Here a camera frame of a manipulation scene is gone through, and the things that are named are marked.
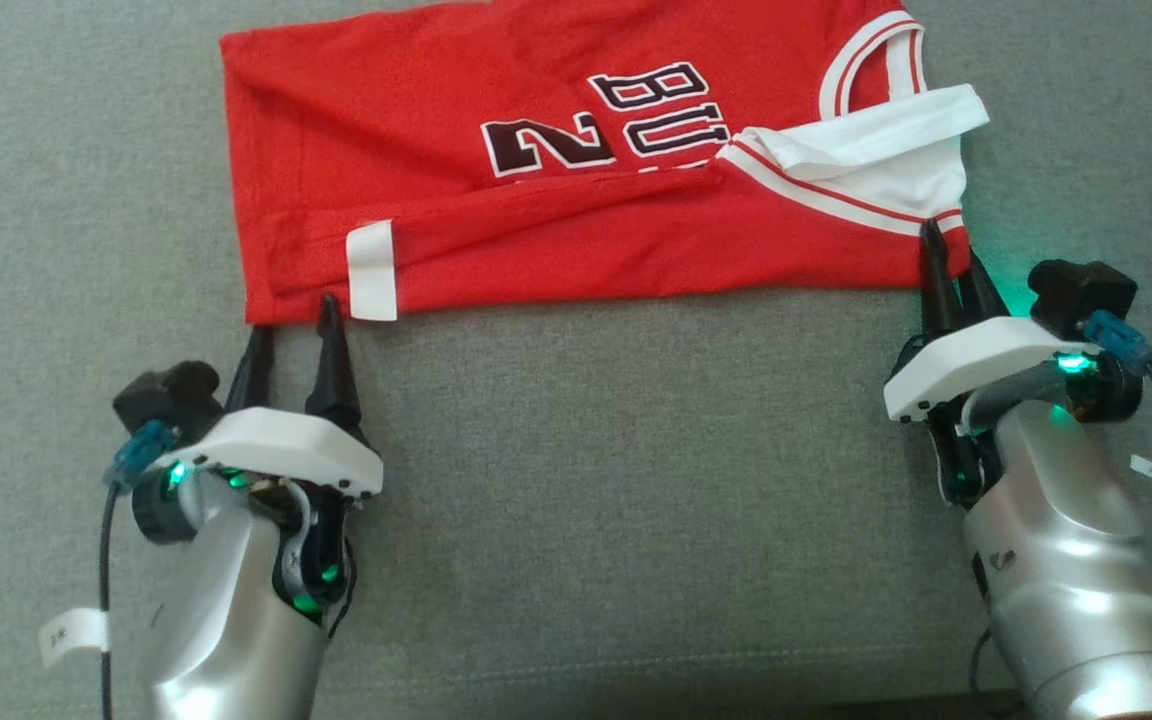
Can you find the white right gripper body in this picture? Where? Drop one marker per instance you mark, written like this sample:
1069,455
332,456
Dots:
986,350

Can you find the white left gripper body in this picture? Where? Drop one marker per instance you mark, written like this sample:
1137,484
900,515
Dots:
286,445

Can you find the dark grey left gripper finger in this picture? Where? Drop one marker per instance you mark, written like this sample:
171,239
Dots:
333,370
253,375

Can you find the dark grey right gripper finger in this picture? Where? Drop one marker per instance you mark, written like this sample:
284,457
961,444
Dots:
938,290
978,298

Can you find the red basketball jersey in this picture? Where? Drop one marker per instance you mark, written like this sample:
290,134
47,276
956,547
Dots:
416,90

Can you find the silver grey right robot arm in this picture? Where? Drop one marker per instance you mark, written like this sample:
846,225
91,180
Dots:
1066,580

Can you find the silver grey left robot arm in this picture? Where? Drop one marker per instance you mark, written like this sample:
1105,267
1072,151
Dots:
226,640

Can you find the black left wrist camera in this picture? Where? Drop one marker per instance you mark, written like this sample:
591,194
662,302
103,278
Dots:
171,395

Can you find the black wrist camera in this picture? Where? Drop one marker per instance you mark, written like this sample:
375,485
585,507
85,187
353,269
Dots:
171,395
1081,290

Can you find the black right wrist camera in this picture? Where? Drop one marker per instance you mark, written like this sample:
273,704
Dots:
1081,290

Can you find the blue right camera connector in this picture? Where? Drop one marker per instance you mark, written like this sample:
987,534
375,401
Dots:
1121,340

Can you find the blue camera connector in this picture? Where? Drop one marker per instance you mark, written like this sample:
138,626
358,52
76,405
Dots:
1121,340
139,452

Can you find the blue left camera connector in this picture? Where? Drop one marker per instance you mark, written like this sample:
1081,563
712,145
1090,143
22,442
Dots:
139,452

